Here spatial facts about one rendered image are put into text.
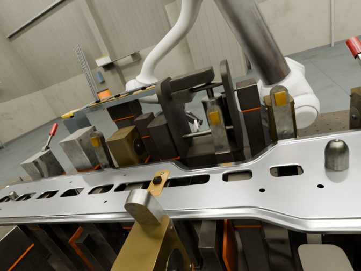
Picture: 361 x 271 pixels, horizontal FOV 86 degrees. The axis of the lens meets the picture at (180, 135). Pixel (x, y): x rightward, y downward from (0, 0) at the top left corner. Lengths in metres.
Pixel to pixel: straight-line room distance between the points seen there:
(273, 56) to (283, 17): 5.99
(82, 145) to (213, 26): 5.45
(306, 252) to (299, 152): 0.20
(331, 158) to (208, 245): 0.29
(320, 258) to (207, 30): 5.80
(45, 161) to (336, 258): 0.90
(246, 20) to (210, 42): 5.25
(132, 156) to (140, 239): 0.34
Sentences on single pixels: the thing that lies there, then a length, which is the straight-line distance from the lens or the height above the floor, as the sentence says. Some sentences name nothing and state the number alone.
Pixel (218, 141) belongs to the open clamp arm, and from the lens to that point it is 0.50.
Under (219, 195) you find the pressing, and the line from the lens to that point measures 0.37.
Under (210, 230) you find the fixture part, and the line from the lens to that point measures 0.49.
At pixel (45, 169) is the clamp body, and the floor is 1.01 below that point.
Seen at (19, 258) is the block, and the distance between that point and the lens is 0.61.
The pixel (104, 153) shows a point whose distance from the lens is 0.66.
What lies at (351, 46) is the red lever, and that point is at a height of 1.13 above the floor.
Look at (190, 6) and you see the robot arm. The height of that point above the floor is 1.37.
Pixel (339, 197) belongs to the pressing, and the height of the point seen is 1.00.
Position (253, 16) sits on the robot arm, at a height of 1.26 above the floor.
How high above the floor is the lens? 1.25
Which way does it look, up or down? 23 degrees down
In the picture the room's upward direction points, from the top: 20 degrees counter-clockwise
